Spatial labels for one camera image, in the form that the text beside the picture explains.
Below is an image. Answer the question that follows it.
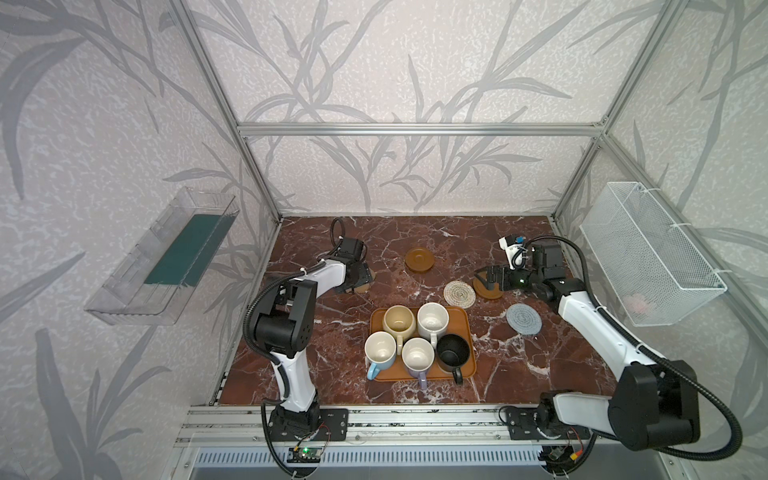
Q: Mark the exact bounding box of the flower-shaped cork coaster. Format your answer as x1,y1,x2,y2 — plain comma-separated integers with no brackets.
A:
353,271,376,294

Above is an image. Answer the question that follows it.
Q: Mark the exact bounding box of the grey round felt coaster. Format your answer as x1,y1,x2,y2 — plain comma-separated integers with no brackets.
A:
505,303,543,336

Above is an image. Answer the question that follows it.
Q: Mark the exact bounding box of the round wooden saucer coaster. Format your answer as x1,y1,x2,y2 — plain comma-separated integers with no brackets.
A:
472,272,504,300

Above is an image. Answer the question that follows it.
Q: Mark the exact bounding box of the dark round wooden coaster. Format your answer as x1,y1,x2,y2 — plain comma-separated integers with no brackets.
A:
405,247,435,273

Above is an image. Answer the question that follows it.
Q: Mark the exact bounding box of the beige glazed mug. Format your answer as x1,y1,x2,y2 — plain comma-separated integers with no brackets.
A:
382,305,417,355

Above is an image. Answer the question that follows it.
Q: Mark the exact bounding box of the woven multicolour round coaster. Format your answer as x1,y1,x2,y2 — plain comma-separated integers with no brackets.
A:
443,280,476,309

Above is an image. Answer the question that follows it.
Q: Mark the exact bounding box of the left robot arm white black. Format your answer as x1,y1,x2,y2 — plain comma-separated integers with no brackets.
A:
242,237,373,430

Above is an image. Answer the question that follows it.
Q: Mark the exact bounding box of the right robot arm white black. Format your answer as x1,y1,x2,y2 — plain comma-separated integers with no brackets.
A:
475,235,743,462

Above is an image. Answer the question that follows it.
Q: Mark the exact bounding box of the pink object in basket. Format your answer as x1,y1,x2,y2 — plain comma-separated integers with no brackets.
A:
622,293,655,318

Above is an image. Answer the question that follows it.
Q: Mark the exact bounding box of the light blue mug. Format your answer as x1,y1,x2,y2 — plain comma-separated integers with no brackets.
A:
364,331,397,381

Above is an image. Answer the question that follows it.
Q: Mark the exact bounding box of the white speckled mug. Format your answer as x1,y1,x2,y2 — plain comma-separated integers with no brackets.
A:
417,302,450,349

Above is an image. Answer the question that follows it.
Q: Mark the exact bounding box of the orange rectangular tray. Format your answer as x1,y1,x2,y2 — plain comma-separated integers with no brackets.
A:
365,305,476,389

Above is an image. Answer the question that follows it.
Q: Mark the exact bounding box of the black mug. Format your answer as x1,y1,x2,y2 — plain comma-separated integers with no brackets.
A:
436,334,470,385

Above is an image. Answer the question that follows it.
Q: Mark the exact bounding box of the purple mug white inside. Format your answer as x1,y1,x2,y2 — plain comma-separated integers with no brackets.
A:
401,338,435,390

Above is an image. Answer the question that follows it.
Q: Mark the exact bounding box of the green circuit board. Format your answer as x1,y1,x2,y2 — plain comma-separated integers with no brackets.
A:
286,447,324,464

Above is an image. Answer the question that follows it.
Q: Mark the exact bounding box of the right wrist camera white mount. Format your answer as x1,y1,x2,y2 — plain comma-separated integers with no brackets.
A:
498,235,526,270

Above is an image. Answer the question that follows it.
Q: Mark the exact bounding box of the white wire mesh basket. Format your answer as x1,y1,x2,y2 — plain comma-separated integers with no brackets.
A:
580,182,727,327

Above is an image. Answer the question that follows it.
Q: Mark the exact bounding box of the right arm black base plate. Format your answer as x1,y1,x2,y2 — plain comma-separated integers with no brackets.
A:
497,405,592,442

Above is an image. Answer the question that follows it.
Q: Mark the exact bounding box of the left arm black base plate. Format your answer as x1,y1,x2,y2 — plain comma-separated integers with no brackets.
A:
267,407,349,442

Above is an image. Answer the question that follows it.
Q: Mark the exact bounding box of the aluminium front rail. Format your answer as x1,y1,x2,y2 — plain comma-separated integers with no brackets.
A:
174,404,587,448

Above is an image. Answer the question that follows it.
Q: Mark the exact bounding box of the right electronics board with wires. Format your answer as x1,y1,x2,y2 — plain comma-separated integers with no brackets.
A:
539,445,584,468

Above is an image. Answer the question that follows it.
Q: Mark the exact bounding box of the clear plastic wall bin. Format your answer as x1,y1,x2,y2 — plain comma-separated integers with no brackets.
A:
84,187,240,326

